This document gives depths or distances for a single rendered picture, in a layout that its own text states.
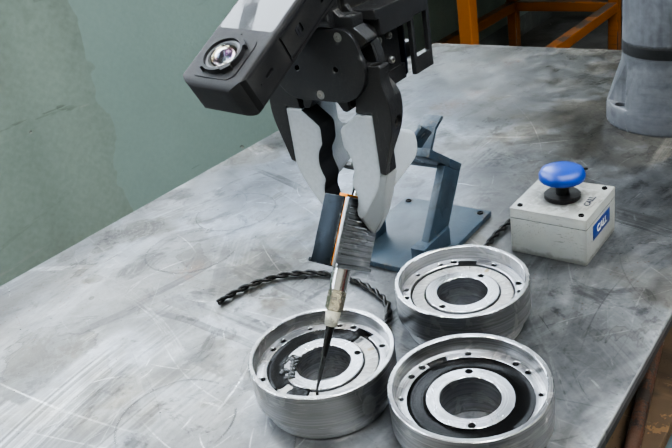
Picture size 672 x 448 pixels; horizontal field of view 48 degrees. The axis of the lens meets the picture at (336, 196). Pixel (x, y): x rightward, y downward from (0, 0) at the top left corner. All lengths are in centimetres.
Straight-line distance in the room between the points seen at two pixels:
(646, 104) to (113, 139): 169
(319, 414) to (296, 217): 35
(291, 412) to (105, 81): 185
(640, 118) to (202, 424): 61
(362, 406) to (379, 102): 20
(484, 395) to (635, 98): 51
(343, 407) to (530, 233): 27
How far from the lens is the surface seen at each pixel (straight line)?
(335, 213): 50
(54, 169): 223
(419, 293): 62
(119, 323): 72
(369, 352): 56
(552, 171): 69
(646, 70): 95
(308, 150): 51
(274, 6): 44
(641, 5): 94
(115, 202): 236
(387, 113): 46
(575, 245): 69
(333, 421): 52
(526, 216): 69
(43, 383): 69
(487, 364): 54
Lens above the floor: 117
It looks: 25 degrees down
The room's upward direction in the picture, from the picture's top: 9 degrees counter-clockwise
